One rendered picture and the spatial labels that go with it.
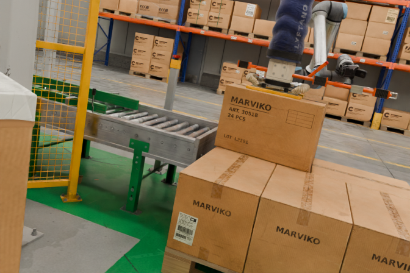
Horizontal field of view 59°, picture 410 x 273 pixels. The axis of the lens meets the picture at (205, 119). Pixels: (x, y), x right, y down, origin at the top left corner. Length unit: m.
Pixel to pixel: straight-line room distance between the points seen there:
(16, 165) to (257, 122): 1.73
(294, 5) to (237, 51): 8.78
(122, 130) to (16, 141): 1.77
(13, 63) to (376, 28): 8.59
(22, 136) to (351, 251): 1.42
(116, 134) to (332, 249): 1.45
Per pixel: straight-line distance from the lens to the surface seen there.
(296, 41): 2.29
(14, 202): 0.68
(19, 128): 0.64
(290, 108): 2.17
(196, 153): 2.19
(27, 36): 1.88
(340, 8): 2.93
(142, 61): 10.60
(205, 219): 1.78
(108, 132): 2.44
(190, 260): 1.90
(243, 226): 1.74
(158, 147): 2.28
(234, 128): 2.26
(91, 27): 2.35
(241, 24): 9.71
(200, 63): 11.24
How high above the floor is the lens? 1.14
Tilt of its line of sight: 11 degrees down
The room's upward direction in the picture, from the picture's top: 11 degrees clockwise
